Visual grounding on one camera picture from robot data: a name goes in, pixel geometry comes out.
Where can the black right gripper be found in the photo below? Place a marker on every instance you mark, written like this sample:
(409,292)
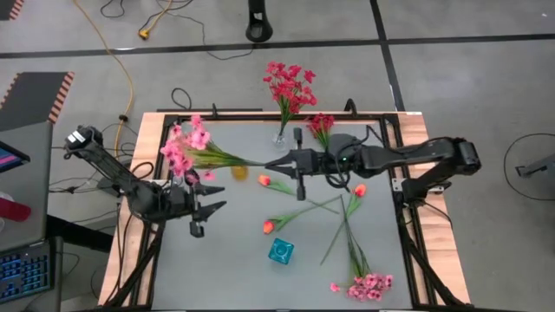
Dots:
(310,161)

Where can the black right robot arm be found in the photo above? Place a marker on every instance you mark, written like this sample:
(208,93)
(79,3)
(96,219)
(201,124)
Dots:
(412,151)

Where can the loose pink blossom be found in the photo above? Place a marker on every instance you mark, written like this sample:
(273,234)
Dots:
(210,175)

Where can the black round stand base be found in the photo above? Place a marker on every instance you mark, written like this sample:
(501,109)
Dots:
(259,28)

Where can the pink artificial flower bunch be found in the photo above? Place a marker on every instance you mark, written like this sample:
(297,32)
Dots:
(197,141)
(368,286)

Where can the small red artificial flower bunch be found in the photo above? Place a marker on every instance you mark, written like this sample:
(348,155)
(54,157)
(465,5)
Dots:
(321,123)

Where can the black aluminium table frame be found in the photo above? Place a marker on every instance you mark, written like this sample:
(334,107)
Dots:
(401,173)

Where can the grey side desk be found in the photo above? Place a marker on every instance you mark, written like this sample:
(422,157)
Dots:
(30,195)

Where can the dark tilted screen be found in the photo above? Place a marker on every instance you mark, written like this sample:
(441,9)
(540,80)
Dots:
(11,157)

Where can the clear textured glass vase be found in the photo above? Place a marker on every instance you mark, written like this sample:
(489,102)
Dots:
(279,138)

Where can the grey stand foot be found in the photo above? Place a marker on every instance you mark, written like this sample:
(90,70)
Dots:
(537,167)

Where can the laptop with blue backlit keyboard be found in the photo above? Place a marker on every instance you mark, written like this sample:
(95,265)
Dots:
(26,273)

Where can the blue cut-glass vase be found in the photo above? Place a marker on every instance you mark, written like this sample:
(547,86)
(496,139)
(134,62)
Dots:
(281,251)

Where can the red cylindrical object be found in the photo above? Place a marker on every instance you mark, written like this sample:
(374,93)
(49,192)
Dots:
(15,210)

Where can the large red artificial flower bunch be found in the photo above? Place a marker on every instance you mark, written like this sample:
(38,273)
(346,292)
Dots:
(288,89)

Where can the amber ribbed glass vase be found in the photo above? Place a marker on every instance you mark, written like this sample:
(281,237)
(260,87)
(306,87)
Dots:
(239,173)

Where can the orange artificial tulip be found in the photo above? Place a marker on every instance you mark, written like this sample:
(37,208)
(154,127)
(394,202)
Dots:
(360,190)
(269,226)
(264,180)

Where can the large black orange-striped mat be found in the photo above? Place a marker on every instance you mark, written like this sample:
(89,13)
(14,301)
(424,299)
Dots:
(30,97)

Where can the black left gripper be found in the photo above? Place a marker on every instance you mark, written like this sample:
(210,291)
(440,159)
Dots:
(180,203)

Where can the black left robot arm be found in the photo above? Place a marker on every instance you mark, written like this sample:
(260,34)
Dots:
(108,167)

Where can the small black orange-striped mat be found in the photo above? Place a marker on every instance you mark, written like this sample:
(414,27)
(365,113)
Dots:
(8,8)

